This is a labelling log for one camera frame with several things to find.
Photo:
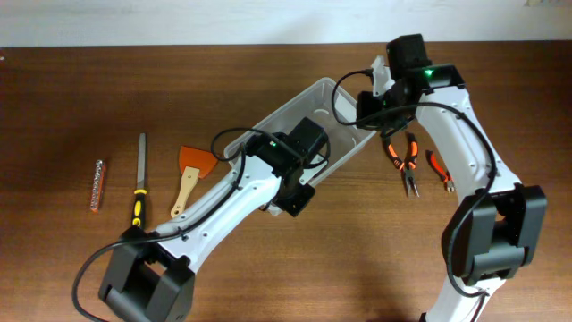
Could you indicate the orange-black needle-nose pliers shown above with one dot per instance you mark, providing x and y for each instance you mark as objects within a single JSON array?
[{"x": 406, "y": 165}]

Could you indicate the orange scraper wooden handle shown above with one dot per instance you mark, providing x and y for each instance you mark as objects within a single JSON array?
[{"x": 194, "y": 164}]

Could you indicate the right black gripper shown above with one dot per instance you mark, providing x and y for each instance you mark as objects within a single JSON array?
[{"x": 370, "y": 109}]

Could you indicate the clear plastic container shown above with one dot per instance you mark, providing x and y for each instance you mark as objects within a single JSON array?
[{"x": 322, "y": 107}]

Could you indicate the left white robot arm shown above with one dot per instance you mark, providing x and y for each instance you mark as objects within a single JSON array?
[{"x": 151, "y": 276}]

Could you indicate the orange bit holder strip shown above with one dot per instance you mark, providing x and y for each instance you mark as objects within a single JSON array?
[{"x": 97, "y": 186}]

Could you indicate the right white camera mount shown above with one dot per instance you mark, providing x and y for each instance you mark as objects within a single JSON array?
[{"x": 382, "y": 80}]

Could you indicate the file with black-yellow handle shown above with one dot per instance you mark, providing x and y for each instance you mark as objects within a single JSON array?
[{"x": 138, "y": 213}]

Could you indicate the red-black cutting pliers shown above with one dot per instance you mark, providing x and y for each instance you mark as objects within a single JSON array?
[{"x": 444, "y": 175}]

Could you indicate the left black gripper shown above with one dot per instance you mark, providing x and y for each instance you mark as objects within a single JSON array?
[{"x": 298, "y": 199}]

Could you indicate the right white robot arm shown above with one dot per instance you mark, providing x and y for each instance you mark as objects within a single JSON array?
[{"x": 495, "y": 230}]

